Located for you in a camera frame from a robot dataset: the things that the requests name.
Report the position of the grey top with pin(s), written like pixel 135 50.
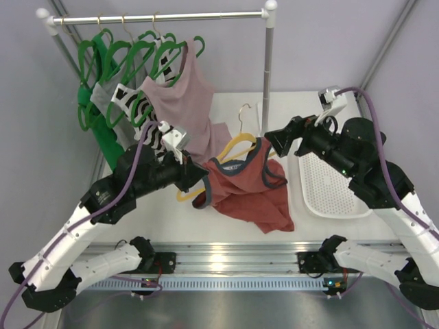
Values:
pixel 103 92

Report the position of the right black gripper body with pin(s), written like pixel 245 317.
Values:
pixel 317 140

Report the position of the green top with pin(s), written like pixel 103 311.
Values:
pixel 108 146

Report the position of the black white striped top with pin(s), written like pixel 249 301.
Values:
pixel 134 102

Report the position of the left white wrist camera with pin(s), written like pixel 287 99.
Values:
pixel 174 139

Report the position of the yellow hanger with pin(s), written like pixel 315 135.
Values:
pixel 241 137

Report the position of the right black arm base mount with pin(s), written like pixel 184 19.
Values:
pixel 317 263

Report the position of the white perforated plastic basket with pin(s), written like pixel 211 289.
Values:
pixel 325 192

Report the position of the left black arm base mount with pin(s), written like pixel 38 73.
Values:
pixel 164 263

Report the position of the slotted white cable duct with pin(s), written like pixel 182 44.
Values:
pixel 217 284

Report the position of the pink tank top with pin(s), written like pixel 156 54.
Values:
pixel 187 104

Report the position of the green hanger under striped top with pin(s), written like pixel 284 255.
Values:
pixel 139 51

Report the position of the silver clothes rack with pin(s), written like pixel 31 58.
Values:
pixel 267 13

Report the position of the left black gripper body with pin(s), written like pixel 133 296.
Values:
pixel 186 175

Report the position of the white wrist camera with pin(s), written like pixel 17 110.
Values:
pixel 331 103
pixel 174 139

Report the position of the red tank top blue trim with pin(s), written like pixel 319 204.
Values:
pixel 253 190

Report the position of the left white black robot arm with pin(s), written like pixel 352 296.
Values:
pixel 55 276

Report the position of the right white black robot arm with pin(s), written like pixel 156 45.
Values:
pixel 386 190

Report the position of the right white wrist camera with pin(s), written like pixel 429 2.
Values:
pixel 331 103

